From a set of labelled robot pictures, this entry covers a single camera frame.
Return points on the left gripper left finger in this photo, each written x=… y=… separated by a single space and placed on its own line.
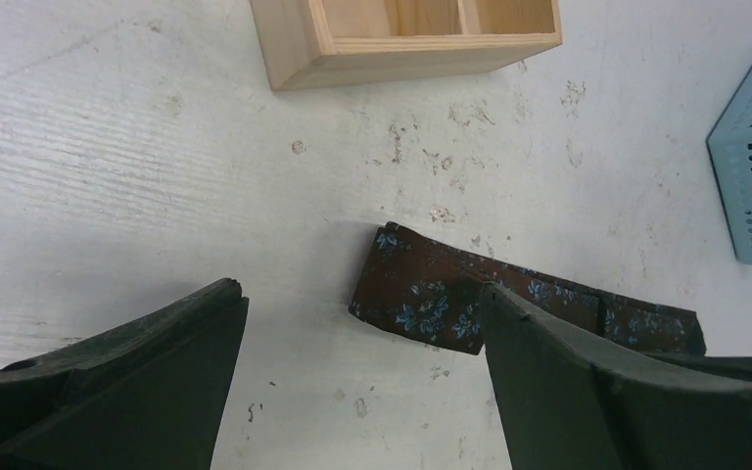
x=148 y=394

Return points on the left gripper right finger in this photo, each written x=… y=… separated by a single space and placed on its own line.
x=569 y=399

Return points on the wooden compartment tray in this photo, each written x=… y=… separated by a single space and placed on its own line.
x=324 y=43

